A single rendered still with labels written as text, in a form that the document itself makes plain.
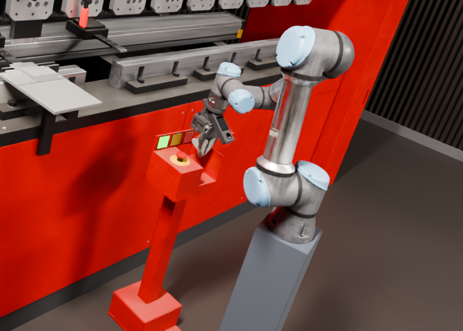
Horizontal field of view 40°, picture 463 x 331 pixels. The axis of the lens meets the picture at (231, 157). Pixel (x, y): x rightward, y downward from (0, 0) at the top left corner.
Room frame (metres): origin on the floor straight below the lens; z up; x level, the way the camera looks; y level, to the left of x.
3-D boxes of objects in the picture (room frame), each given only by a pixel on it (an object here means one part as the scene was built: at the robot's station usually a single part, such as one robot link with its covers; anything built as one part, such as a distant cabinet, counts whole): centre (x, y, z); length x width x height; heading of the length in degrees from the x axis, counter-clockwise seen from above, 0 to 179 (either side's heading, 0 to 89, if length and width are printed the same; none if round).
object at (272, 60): (3.00, -0.03, 0.89); 0.30 x 0.05 x 0.03; 150
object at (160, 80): (2.30, 0.36, 0.89); 0.30 x 0.05 x 0.03; 150
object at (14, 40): (1.80, 0.71, 1.13); 0.10 x 0.02 x 0.10; 150
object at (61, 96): (1.73, 0.58, 1.00); 0.26 x 0.18 x 0.01; 60
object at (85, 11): (1.91, 0.58, 1.20); 0.04 x 0.02 x 0.10; 60
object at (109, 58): (2.51, 0.75, 0.81); 0.64 x 0.08 x 0.14; 60
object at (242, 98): (1.95, 0.03, 1.08); 0.11 x 0.11 x 0.08; 34
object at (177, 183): (2.00, 0.15, 0.75); 0.20 x 0.16 x 0.18; 144
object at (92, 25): (2.29, 0.61, 1.01); 0.26 x 0.12 x 0.05; 60
